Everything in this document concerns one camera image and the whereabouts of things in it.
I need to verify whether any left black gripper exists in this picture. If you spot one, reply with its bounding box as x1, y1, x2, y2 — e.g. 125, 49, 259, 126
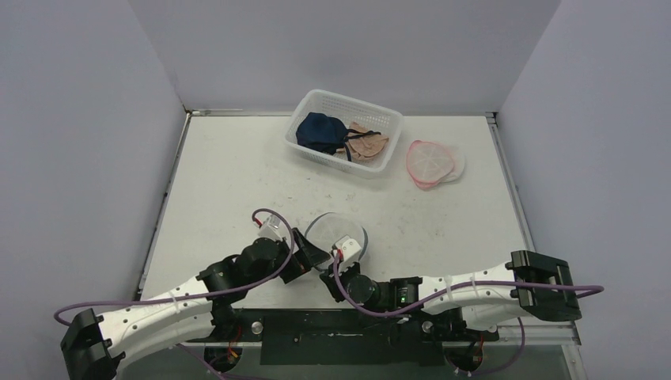
248, 228, 329, 289

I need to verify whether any blue-trimmed mesh laundry bag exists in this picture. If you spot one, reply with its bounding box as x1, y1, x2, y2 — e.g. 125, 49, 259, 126
304, 212, 369, 260

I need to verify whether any beige bra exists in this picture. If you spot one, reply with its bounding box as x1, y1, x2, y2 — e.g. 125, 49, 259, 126
336, 122, 389, 162

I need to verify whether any navy blue bra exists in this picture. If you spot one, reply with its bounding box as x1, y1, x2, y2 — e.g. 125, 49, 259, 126
295, 112, 381, 162

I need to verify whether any pink-trimmed mesh laundry bag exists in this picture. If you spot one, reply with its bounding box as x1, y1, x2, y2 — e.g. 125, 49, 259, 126
405, 140, 466, 190

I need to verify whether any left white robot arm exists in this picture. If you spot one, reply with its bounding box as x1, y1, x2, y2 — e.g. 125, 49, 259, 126
60, 229, 330, 379

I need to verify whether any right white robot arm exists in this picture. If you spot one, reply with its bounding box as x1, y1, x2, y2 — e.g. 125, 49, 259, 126
320, 250, 582, 340

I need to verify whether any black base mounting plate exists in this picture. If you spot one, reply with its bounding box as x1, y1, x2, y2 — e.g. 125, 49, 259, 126
197, 309, 499, 367

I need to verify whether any white perforated plastic basket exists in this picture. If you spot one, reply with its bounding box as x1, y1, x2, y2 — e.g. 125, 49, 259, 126
284, 89, 404, 179

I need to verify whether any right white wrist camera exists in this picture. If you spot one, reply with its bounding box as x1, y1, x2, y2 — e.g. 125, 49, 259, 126
332, 235, 364, 264

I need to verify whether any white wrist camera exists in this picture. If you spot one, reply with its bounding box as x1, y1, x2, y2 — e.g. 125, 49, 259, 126
332, 235, 364, 264
257, 215, 286, 241

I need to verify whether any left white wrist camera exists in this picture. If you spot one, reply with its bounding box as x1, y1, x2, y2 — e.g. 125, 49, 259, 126
257, 215, 286, 241

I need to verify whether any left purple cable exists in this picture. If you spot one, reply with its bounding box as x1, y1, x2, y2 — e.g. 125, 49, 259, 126
54, 208, 297, 327

